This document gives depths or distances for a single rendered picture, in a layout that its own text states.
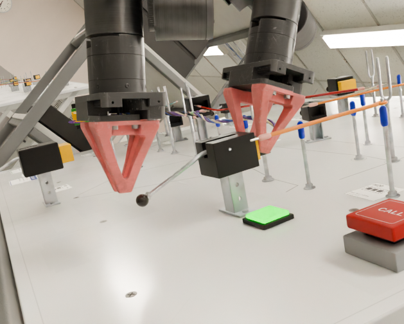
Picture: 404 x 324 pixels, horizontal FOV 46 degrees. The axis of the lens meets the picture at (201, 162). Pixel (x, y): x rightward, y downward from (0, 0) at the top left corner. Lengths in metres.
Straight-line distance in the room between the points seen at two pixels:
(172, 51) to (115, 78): 1.19
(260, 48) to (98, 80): 0.20
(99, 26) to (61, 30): 7.79
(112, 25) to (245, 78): 0.17
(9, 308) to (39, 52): 7.76
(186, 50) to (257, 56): 1.12
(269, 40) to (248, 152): 0.13
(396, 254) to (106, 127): 0.27
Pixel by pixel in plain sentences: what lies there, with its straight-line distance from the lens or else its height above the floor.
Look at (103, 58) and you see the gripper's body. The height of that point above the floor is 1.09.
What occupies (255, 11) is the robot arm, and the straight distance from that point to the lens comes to 0.59.
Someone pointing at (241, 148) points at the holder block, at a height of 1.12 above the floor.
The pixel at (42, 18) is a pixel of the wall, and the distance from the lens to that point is 8.21.
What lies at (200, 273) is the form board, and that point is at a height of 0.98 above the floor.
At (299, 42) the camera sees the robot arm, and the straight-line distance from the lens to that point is 0.66.
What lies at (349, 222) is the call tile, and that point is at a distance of 0.41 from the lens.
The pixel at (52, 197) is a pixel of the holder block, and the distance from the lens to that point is 0.82.
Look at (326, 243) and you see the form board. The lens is 0.44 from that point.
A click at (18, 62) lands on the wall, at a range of 8.10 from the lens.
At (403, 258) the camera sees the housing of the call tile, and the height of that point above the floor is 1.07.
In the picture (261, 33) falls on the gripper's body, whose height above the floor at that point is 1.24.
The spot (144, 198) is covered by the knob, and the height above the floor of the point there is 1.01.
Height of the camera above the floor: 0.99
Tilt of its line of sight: 10 degrees up
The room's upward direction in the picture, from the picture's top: 34 degrees clockwise
